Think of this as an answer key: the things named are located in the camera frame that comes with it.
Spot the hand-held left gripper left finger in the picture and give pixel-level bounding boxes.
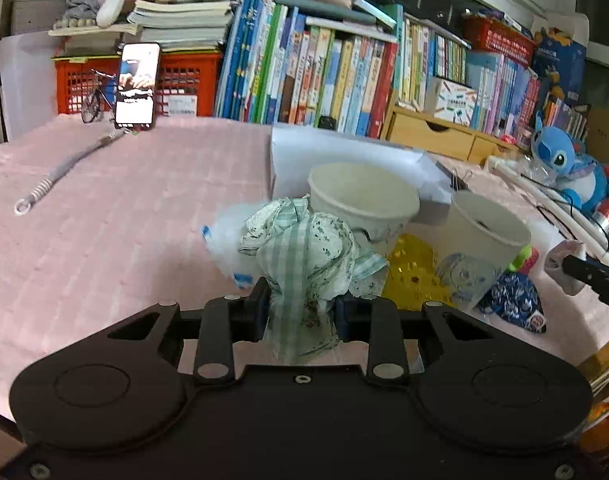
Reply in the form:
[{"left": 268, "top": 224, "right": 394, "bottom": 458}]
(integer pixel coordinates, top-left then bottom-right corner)
[{"left": 107, "top": 277, "right": 270, "bottom": 386}]

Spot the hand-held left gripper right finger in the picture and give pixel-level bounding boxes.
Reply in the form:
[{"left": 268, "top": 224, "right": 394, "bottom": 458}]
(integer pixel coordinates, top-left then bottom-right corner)
[{"left": 335, "top": 294, "right": 490, "bottom": 386}]

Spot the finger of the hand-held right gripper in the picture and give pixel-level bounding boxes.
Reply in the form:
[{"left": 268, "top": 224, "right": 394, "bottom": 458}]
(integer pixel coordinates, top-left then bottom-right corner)
[{"left": 562, "top": 255, "right": 609, "bottom": 313}]

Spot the small white pink cloth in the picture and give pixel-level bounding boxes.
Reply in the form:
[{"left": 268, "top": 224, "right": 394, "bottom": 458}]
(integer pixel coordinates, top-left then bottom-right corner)
[{"left": 543, "top": 240, "right": 588, "bottom": 296}]

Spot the green plaid floral cloth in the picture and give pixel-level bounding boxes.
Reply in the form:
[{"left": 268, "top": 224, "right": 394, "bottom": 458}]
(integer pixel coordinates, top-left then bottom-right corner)
[{"left": 238, "top": 196, "right": 389, "bottom": 361}]

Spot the white fluffy plush toy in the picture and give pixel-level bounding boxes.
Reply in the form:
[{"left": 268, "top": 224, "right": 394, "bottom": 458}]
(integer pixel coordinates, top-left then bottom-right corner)
[{"left": 202, "top": 202, "right": 280, "bottom": 291}]

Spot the navy floral fabric pouch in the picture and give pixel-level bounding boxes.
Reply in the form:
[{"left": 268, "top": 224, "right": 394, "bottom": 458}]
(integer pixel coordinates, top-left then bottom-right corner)
[{"left": 477, "top": 271, "right": 548, "bottom": 335}]

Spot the white plastic tube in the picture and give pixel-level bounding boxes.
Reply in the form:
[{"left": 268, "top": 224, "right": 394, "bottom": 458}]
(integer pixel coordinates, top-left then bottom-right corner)
[{"left": 487, "top": 155, "right": 609, "bottom": 261}]

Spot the white printed paper cup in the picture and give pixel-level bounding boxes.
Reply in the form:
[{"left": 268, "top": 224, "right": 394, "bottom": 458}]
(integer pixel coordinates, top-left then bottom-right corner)
[{"left": 435, "top": 191, "right": 533, "bottom": 311}]

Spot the blue alien plush toy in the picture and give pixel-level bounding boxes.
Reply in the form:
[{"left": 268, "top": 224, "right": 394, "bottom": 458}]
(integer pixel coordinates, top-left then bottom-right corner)
[{"left": 529, "top": 112, "right": 609, "bottom": 216}]

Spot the brown cardboard box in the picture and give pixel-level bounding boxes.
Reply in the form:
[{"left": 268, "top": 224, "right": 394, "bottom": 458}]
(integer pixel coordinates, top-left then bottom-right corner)
[{"left": 585, "top": 102, "right": 609, "bottom": 166}]

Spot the wooden drawer organizer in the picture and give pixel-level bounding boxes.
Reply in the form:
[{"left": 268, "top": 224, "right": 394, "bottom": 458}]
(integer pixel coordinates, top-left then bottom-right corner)
[{"left": 385, "top": 105, "right": 520, "bottom": 166}]

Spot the blue printed carton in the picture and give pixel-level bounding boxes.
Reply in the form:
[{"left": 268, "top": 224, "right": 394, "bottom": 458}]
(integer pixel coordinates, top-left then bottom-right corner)
[{"left": 532, "top": 27, "right": 588, "bottom": 106}]

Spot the white pencil print box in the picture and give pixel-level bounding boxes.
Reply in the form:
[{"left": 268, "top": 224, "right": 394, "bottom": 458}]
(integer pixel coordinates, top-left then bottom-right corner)
[{"left": 425, "top": 76, "right": 478, "bottom": 126}]

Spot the red plastic crate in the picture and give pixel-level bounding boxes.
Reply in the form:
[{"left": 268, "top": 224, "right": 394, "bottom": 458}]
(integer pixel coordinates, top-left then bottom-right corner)
[{"left": 52, "top": 52, "right": 222, "bottom": 118}]

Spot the row of upright books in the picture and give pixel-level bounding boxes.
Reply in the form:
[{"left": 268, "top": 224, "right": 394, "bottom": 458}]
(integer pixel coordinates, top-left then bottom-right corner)
[{"left": 214, "top": 0, "right": 590, "bottom": 141}]

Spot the red plastic basket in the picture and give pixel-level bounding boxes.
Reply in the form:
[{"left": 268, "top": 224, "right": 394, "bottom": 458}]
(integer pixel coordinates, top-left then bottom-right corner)
[{"left": 462, "top": 12, "right": 535, "bottom": 66}]

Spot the smartphone with lit screen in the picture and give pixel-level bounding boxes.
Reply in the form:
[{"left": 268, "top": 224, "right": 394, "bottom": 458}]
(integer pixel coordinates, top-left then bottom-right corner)
[{"left": 113, "top": 42, "right": 162, "bottom": 131}]

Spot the small black bicycle model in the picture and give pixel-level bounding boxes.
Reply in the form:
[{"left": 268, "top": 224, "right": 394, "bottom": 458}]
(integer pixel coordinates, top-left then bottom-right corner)
[{"left": 80, "top": 69, "right": 118, "bottom": 125}]

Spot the stack of flat books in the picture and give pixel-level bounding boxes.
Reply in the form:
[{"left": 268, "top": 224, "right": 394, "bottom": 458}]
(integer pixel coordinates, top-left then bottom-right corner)
[{"left": 49, "top": 0, "right": 248, "bottom": 56}]

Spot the grey coiled lanyard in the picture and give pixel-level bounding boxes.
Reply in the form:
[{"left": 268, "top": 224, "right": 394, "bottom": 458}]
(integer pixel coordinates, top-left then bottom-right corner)
[{"left": 13, "top": 130, "right": 135, "bottom": 216}]

